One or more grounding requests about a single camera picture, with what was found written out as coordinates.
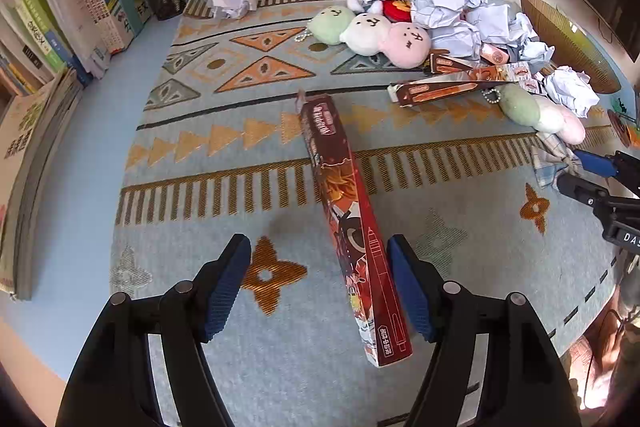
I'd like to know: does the large three-ball dango plush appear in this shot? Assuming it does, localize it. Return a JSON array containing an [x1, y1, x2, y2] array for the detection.
[[306, 5, 432, 70]]

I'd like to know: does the cartoon printed pen box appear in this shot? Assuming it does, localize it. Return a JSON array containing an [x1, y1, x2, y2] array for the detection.
[[467, 62, 547, 95]]

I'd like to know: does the stack of flat books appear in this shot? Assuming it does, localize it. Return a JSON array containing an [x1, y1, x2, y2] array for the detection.
[[0, 67, 86, 303]]

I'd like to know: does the small three-ball dango plush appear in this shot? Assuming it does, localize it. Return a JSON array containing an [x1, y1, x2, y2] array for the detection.
[[497, 84, 587, 145]]

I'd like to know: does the crumpled white paper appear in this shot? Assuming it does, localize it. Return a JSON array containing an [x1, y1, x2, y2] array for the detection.
[[207, 0, 258, 20], [542, 66, 601, 118]]

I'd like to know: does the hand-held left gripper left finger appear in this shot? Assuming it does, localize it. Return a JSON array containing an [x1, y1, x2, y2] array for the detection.
[[55, 233, 252, 427]]

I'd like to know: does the brown orange pen box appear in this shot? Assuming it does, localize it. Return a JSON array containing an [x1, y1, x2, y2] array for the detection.
[[422, 49, 483, 78]]

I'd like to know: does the pile of crumpled papers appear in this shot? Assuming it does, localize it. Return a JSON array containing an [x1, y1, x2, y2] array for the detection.
[[356, 0, 556, 62]]

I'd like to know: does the white cat plush toy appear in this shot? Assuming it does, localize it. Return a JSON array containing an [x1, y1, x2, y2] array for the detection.
[[347, 0, 413, 28]]

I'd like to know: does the teal bookend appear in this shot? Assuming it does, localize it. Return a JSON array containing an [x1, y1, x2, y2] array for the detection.
[[116, 0, 155, 30]]

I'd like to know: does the long orange pen box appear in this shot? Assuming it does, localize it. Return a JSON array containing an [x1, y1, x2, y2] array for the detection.
[[389, 74, 501, 110]]

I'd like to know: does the long dark red pen box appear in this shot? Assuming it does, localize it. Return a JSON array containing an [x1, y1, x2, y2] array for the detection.
[[297, 91, 414, 369]]

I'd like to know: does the gold ribbed bowl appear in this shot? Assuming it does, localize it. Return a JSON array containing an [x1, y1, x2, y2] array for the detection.
[[520, 0, 622, 95]]

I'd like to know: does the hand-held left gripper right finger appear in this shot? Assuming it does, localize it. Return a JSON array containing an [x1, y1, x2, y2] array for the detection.
[[386, 234, 583, 427]]

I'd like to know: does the plaid cloth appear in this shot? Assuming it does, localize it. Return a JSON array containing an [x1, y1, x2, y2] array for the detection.
[[530, 131, 583, 194]]

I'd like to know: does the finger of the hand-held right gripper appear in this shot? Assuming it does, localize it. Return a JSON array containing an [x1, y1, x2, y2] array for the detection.
[[572, 149, 640, 195], [556, 174, 612, 208]]

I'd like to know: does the patterned blue woven mat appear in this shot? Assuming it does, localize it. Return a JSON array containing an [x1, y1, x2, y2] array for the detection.
[[109, 0, 626, 427]]

